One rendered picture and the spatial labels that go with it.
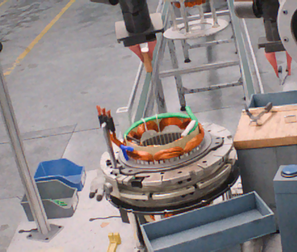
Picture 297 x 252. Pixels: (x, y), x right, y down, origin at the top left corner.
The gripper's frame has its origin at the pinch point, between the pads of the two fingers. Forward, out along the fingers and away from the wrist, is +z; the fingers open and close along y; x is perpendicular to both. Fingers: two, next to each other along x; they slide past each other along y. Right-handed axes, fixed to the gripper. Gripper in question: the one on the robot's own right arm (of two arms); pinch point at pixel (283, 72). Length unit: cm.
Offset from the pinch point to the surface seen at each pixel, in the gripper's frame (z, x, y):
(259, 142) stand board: 13.2, 11.7, 7.1
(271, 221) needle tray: 14.3, 47.3, 1.6
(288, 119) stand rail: 11.1, 3.9, 0.0
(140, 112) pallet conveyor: 40, -91, 72
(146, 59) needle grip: -13.9, 20.9, 27.5
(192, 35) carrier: 35, -192, 67
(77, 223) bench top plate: 40, 0, 67
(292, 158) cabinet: 18.6, 11.3, -0.4
